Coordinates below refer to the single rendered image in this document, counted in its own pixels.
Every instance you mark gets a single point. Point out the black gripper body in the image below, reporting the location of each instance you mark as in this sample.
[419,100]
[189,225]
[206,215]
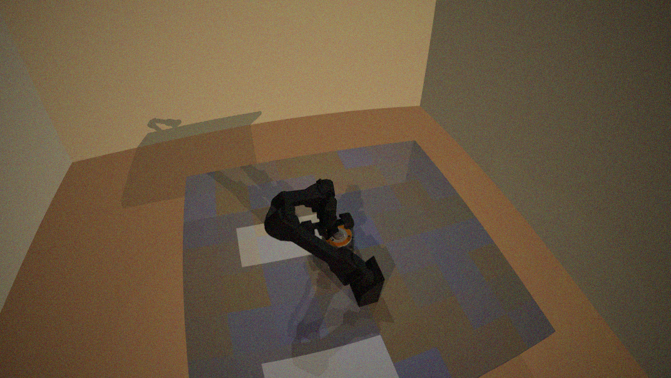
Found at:
[329,222]

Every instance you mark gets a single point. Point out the orange round plate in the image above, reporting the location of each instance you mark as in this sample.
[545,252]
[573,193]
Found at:
[343,241]

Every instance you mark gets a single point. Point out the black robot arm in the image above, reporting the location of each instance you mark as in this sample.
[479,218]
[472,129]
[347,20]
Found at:
[282,224]

